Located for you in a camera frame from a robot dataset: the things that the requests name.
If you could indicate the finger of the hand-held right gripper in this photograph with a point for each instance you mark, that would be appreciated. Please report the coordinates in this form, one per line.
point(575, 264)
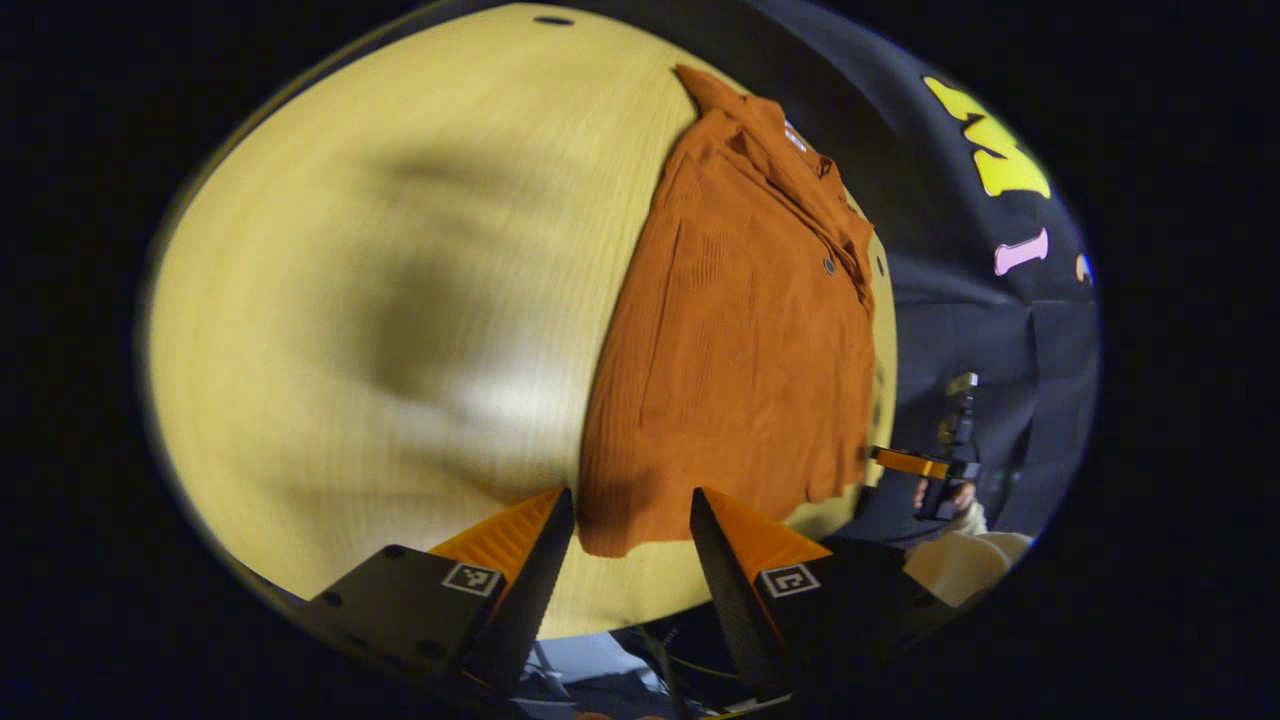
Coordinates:
point(908, 462)

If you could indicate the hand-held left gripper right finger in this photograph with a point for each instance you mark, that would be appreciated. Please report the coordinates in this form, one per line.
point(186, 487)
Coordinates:
point(735, 600)

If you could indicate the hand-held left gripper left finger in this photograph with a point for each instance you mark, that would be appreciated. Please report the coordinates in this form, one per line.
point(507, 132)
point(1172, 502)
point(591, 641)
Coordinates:
point(525, 600)

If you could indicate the rust orange button coat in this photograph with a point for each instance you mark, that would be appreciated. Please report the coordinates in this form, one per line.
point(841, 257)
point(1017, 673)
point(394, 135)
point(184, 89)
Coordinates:
point(730, 350)

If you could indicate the person's dark trousers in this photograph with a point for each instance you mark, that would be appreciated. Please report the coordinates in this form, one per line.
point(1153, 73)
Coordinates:
point(690, 640)

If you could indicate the black backdrop cloth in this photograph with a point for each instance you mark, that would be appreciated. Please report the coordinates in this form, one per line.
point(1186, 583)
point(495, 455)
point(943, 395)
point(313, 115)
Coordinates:
point(960, 320)

